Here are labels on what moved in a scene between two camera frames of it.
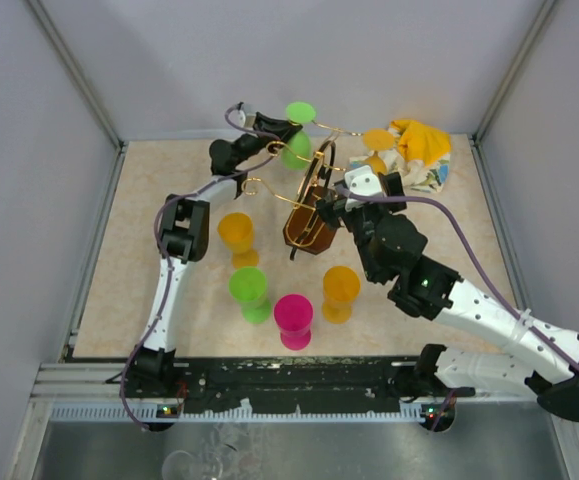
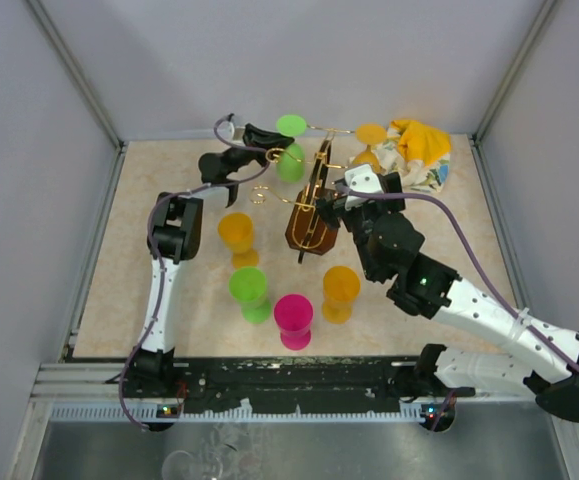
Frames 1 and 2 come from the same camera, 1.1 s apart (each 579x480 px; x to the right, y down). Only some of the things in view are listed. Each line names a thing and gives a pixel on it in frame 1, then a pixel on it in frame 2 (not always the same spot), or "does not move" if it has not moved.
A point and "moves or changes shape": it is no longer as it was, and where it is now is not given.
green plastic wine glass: (247, 286) does not move
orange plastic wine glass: (378, 140) moves or changes shape
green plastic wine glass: (296, 150) moves or changes shape
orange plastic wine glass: (236, 231) does not move
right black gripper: (333, 210) does not move
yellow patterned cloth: (420, 154) does not move
